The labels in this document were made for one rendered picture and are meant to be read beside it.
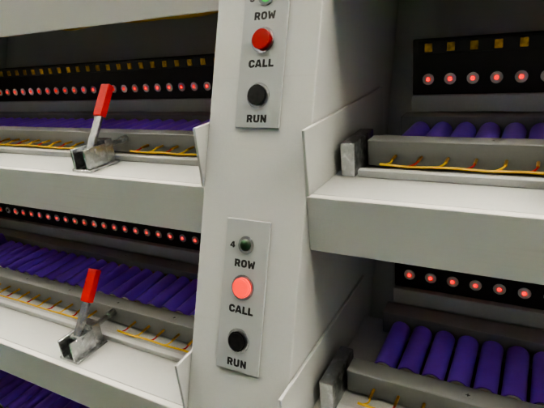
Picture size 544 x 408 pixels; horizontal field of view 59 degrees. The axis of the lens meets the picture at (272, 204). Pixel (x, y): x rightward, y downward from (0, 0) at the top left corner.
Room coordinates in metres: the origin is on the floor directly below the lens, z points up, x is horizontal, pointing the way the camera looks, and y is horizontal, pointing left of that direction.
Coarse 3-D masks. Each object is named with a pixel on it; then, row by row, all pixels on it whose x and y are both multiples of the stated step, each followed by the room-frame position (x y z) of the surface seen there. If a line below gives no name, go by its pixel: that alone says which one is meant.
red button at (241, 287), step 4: (236, 280) 0.38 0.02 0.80; (240, 280) 0.37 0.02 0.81; (244, 280) 0.37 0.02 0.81; (236, 284) 0.38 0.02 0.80; (240, 284) 0.37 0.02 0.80; (244, 284) 0.37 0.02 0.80; (248, 284) 0.37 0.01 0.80; (232, 288) 0.38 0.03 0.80; (236, 288) 0.38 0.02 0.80; (240, 288) 0.37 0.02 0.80; (244, 288) 0.37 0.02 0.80; (248, 288) 0.37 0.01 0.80; (236, 292) 0.38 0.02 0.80; (240, 292) 0.37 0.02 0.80; (244, 292) 0.37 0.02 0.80; (248, 292) 0.37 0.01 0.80; (240, 296) 0.37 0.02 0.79; (244, 296) 0.37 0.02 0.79
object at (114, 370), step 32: (0, 224) 0.81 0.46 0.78; (32, 224) 0.76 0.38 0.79; (160, 256) 0.64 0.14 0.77; (192, 256) 0.61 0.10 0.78; (0, 288) 0.65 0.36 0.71; (0, 320) 0.57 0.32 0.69; (32, 320) 0.57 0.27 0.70; (96, 320) 0.55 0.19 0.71; (0, 352) 0.54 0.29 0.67; (32, 352) 0.51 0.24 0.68; (96, 352) 0.50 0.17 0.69; (128, 352) 0.49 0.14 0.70; (64, 384) 0.49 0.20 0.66; (96, 384) 0.46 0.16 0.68; (128, 384) 0.44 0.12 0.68; (160, 384) 0.44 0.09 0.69
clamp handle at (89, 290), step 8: (88, 272) 0.50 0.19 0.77; (96, 272) 0.50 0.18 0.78; (88, 280) 0.50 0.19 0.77; (96, 280) 0.50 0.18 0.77; (88, 288) 0.50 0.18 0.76; (88, 296) 0.50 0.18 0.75; (88, 304) 0.50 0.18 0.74; (80, 312) 0.50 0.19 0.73; (80, 320) 0.49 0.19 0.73; (80, 328) 0.49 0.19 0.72; (80, 336) 0.49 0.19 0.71
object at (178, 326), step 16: (0, 272) 0.64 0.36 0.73; (16, 272) 0.64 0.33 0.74; (16, 288) 0.62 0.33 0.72; (32, 288) 0.60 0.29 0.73; (48, 288) 0.59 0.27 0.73; (64, 288) 0.58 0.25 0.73; (80, 288) 0.58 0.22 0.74; (32, 304) 0.58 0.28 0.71; (64, 304) 0.58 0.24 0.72; (80, 304) 0.56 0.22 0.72; (96, 304) 0.55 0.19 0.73; (112, 304) 0.54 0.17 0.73; (128, 304) 0.53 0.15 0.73; (144, 304) 0.53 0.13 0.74; (112, 320) 0.54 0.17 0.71; (128, 320) 0.53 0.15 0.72; (144, 320) 0.51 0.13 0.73; (160, 320) 0.50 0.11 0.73; (176, 320) 0.50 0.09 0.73; (192, 320) 0.49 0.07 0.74; (176, 336) 0.49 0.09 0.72; (192, 336) 0.48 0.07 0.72
